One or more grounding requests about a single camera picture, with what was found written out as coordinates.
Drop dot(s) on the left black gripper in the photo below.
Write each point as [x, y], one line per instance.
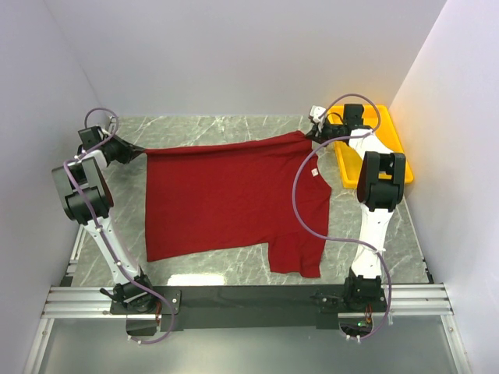
[129, 151]

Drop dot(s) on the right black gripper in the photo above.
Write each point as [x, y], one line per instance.
[317, 132]

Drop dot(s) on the yellow plastic tray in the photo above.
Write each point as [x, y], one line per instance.
[348, 160]

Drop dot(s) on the red t shirt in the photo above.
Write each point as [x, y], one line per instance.
[203, 198]

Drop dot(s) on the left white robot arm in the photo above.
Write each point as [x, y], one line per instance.
[86, 199]

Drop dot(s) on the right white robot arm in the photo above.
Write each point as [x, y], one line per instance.
[379, 190]

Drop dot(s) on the black base beam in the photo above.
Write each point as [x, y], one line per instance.
[216, 307]

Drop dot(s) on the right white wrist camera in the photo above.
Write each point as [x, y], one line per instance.
[317, 116]

